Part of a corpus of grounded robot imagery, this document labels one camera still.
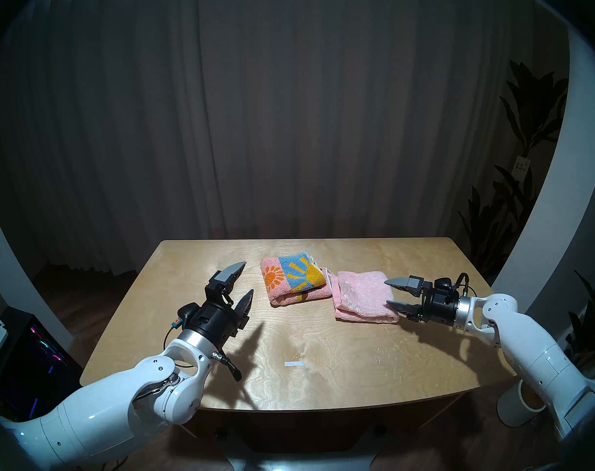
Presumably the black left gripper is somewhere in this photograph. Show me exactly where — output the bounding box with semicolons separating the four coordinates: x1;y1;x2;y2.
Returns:
172;261;255;351

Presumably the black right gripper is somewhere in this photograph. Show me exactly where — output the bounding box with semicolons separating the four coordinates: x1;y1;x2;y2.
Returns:
384;275;464;327

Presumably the plain pink terry towel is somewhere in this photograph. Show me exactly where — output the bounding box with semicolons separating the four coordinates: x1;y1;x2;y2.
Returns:
331;270;400;324

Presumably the sunflower print terry towel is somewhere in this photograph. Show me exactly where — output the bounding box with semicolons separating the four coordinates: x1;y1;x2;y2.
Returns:
261;252;333;307

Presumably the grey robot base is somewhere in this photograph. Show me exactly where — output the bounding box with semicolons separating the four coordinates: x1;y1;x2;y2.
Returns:
219;426;391;471

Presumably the grey pleated curtain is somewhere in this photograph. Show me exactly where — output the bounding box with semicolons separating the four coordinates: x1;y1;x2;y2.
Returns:
0;0;573;279

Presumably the black computer tower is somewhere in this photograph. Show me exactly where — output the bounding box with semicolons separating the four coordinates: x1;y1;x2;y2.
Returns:
0;308;84;421

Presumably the tall dark leafy plant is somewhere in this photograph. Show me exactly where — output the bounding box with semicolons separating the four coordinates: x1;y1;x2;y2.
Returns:
457;60;570;279

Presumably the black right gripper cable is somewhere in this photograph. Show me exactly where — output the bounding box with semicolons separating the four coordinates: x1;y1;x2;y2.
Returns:
454;272;478;297

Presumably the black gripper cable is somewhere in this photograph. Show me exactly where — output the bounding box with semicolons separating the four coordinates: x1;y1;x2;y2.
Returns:
454;272;478;297
162;324;243;383

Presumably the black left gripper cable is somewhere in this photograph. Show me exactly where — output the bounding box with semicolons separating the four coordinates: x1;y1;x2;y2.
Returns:
162;324;243;383

